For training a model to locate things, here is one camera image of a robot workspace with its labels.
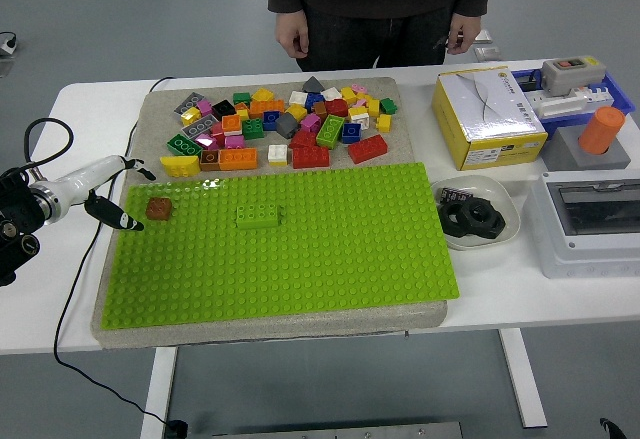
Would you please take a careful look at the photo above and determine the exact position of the person's left hand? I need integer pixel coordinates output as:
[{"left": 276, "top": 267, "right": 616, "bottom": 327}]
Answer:
[{"left": 446, "top": 13, "right": 484, "bottom": 56}]

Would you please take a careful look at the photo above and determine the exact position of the person's right hand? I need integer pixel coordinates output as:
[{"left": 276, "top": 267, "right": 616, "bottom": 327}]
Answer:
[{"left": 274, "top": 11, "right": 310, "bottom": 60}]

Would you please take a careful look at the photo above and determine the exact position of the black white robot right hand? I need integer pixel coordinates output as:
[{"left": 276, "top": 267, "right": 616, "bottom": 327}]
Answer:
[{"left": 598, "top": 416, "right": 629, "bottom": 439}]

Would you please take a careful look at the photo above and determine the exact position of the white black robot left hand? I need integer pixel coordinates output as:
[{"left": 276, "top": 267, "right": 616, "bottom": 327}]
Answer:
[{"left": 49, "top": 154, "right": 157, "bottom": 233}]

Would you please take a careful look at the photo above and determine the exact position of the green studded baseplate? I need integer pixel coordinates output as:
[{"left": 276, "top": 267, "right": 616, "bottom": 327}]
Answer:
[{"left": 101, "top": 161, "right": 460, "bottom": 332}]

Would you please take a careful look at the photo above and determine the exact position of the orange long brick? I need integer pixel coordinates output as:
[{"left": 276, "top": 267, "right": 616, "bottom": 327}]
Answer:
[{"left": 248, "top": 99, "right": 286, "bottom": 119}]

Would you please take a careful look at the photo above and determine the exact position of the yellow white cardboard box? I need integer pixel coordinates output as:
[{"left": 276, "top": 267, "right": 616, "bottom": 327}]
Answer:
[{"left": 431, "top": 65, "right": 550, "bottom": 172}]

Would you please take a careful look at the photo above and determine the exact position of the dark grey square brick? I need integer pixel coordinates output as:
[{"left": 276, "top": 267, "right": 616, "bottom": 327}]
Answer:
[{"left": 274, "top": 112, "right": 301, "bottom": 139}]

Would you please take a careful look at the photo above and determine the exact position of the yellow curved brick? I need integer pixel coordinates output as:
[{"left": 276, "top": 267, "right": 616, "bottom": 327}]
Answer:
[{"left": 160, "top": 154, "right": 200, "bottom": 178}]

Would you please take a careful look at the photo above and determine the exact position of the lime green long brick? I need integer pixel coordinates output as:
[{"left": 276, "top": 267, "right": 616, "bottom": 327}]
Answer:
[
  {"left": 235, "top": 203, "right": 281, "bottom": 230},
  {"left": 315, "top": 114, "right": 345, "bottom": 150}
]

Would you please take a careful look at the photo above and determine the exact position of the white table leg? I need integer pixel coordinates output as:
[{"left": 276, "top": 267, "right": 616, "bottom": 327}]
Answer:
[
  {"left": 498, "top": 328, "right": 549, "bottom": 429},
  {"left": 139, "top": 346, "right": 179, "bottom": 439}
]

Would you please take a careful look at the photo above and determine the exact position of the dark green long brick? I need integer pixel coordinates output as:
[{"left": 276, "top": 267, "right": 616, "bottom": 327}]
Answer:
[{"left": 166, "top": 133, "right": 204, "bottom": 158}]

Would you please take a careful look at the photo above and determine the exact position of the grey-brown mat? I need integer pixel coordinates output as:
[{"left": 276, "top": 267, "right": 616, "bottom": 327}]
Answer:
[{"left": 90, "top": 76, "right": 448, "bottom": 350}]

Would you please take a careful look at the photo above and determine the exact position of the white terminal block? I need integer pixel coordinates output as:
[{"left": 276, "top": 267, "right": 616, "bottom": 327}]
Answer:
[{"left": 519, "top": 86, "right": 614, "bottom": 120}]

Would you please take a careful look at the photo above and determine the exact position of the grey studded flat brick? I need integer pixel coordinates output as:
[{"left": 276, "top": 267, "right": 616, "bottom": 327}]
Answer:
[{"left": 173, "top": 92, "right": 206, "bottom": 116}]

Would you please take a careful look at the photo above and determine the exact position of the red long brick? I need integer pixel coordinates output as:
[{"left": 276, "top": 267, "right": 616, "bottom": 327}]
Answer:
[
  {"left": 347, "top": 134, "right": 390, "bottom": 165},
  {"left": 291, "top": 145, "right": 331, "bottom": 170}
]

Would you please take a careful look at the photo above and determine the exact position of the grey brick with round holes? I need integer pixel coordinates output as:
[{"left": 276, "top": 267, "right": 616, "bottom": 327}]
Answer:
[{"left": 180, "top": 113, "right": 221, "bottom": 140}]

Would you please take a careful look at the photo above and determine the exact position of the orange brick with round holes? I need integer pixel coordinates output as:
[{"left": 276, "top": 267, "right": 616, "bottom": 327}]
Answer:
[{"left": 218, "top": 147, "right": 259, "bottom": 171}]

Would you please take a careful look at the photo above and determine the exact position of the blue plastic bin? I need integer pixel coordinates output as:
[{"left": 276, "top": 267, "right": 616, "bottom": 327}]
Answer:
[{"left": 510, "top": 67, "right": 636, "bottom": 140}]

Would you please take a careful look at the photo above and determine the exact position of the white dish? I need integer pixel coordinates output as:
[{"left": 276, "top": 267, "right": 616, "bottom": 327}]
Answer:
[{"left": 430, "top": 173, "right": 521, "bottom": 251}]

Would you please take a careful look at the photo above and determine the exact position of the grey square block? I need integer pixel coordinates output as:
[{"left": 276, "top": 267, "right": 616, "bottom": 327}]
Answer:
[{"left": 541, "top": 126, "right": 632, "bottom": 171}]

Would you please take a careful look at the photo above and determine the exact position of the black toothed strip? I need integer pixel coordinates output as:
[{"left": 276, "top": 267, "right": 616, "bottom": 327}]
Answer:
[{"left": 439, "top": 186, "right": 474, "bottom": 205}]

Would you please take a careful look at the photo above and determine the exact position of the orange cylinder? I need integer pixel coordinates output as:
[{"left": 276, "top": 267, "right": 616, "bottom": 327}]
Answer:
[{"left": 578, "top": 105, "right": 627, "bottom": 156}]

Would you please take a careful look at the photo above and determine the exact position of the black hex nut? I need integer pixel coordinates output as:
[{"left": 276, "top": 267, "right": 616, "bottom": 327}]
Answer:
[
  {"left": 438, "top": 202, "right": 471, "bottom": 238},
  {"left": 457, "top": 197, "right": 506, "bottom": 240}
]

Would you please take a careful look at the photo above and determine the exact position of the grey switch box red button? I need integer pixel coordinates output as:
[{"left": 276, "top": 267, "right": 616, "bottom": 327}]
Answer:
[{"left": 541, "top": 56, "right": 608, "bottom": 98}]

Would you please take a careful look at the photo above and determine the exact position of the grey electrical enclosure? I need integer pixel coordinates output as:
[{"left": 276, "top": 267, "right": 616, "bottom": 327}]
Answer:
[{"left": 529, "top": 168, "right": 640, "bottom": 280}]

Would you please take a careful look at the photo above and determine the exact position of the black plug with cord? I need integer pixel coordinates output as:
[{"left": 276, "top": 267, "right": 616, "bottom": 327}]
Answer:
[{"left": 52, "top": 76, "right": 189, "bottom": 439}]

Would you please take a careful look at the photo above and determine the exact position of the metal base plate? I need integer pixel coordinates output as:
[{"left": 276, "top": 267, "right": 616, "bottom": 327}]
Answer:
[{"left": 212, "top": 421, "right": 464, "bottom": 439}]

